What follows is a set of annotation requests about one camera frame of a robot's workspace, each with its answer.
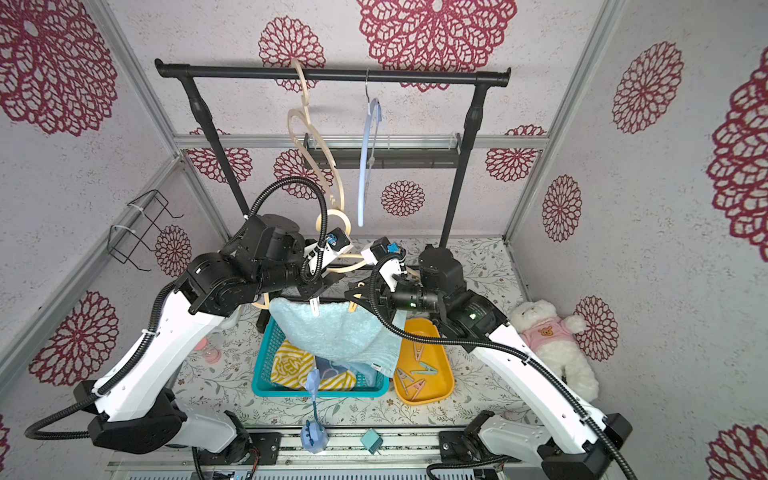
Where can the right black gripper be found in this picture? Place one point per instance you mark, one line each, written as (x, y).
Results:
(382, 298)

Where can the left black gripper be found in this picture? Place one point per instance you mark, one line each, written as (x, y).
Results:
(318, 285)

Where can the white clothespin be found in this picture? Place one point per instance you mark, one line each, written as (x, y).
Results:
(315, 306)

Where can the orange clothespin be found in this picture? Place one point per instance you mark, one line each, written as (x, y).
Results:
(354, 303)

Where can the teal plain towel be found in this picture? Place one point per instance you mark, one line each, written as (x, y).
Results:
(335, 333)

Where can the peach pink clothespin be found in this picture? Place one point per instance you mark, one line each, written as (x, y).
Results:
(418, 351)

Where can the grey clothespin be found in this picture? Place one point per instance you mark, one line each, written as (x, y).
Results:
(405, 379)

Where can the yellow striped towel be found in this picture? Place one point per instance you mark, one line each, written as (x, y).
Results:
(291, 366)

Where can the green clothespin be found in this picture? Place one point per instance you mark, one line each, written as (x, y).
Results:
(425, 370)

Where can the light blue hanger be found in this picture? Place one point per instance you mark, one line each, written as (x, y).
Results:
(367, 153)

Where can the blue hello towel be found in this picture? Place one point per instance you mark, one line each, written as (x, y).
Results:
(339, 376)

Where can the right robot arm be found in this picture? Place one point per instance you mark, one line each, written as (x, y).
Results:
(575, 440)

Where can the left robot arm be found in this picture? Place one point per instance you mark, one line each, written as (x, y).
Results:
(131, 409)

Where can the teal plastic basket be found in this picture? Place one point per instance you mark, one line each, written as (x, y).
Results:
(262, 386)

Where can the yellow plastic tray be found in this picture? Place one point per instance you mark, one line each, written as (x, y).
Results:
(438, 387)

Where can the small teal cube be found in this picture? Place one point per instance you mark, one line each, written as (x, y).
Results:
(371, 441)

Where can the white teddy bear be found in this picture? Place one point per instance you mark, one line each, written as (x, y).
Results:
(553, 340)

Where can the black clothes rack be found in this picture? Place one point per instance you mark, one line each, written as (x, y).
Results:
(482, 81)

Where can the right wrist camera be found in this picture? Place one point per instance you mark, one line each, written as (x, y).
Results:
(389, 258)

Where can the black wire wall rack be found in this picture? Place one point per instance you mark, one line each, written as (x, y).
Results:
(124, 239)

